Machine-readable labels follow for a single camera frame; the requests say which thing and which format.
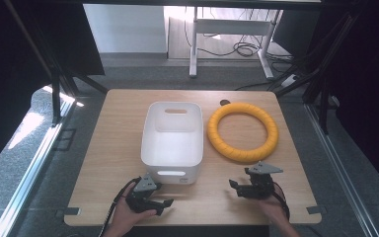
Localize yellow foam ring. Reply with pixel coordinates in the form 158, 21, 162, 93
206, 102, 279, 164

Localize white plastic storage bin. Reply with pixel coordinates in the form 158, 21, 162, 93
140, 101, 204, 186

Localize black metal stand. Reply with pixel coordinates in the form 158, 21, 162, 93
268, 9, 363, 135
2, 0, 110, 127

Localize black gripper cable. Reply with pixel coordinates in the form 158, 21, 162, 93
271, 181, 291, 221
98, 176, 143, 237

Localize person's left hand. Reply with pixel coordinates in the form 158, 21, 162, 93
110, 182, 158, 231

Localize white power strip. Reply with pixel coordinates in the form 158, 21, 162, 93
280, 73, 301, 89

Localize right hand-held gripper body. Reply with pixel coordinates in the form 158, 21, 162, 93
236, 160, 284, 200

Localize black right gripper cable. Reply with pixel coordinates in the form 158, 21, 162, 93
271, 181, 291, 221

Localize aluminium rail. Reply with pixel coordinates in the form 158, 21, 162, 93
303, 96, 379, 237
0, 98, 77, 237

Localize person's right hand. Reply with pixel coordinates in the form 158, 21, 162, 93
259, 194, 292, 228

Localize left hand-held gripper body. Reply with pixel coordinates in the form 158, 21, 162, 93
125, 175, 159, 213

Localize black floor cable bundle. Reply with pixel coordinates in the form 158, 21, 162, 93
183, 7, 295, 92

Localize white desk frame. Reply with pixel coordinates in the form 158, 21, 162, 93
189, 6, 284, 81

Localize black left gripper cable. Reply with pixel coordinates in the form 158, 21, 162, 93
98, 176, 143, 237

